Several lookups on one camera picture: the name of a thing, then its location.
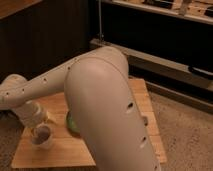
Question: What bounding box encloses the green ceramic bowl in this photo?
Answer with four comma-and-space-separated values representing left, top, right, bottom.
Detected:
66, 113, 79, 134

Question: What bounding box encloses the white ceramic cup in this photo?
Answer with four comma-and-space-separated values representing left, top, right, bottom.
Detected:
30, 124, 53, 149

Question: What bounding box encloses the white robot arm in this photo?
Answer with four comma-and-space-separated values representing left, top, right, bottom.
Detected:
0, 46, 161, 171

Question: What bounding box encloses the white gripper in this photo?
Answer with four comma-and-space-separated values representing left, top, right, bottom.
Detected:
14, 101, 57, 139

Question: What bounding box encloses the vertical metal pole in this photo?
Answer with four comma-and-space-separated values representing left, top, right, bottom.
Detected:
98, 0, 104, 42

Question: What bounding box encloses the metal shelf rail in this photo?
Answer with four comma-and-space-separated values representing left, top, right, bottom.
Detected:
90, 38, 213, 92

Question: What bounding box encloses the wooden table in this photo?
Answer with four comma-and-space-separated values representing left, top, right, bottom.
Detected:
11, 79, 167, 169

